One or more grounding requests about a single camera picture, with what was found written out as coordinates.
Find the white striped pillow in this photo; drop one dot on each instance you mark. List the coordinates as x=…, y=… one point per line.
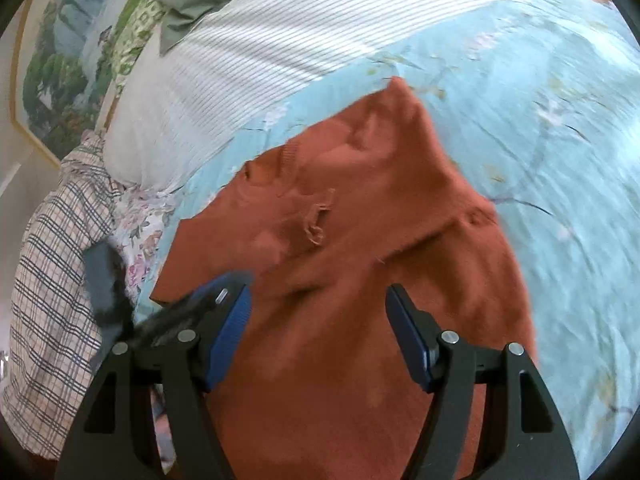
x=280, y=60

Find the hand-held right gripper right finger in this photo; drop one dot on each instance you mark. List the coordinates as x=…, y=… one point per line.
x=409, y=340

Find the orange knit sweater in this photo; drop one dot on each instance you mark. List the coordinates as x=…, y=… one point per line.
x=350, y=240

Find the pink floral pillow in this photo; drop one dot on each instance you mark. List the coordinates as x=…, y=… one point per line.
x=142, y=230

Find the framed landscape painting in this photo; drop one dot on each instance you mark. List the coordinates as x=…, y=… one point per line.
x=60, y=70

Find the green patterned pillow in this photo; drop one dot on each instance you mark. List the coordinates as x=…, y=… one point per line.
x=135, y=35

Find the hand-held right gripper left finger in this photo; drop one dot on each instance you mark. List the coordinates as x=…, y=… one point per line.
x=231, y=332

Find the plaid checked quilt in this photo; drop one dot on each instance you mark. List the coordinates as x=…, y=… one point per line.
x=55, y=280

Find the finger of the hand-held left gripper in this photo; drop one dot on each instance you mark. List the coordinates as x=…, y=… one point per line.
x=104, y=282
x=175, y=310

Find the light blue floral bedsheet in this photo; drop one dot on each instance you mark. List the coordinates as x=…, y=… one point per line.
x=540, y=160

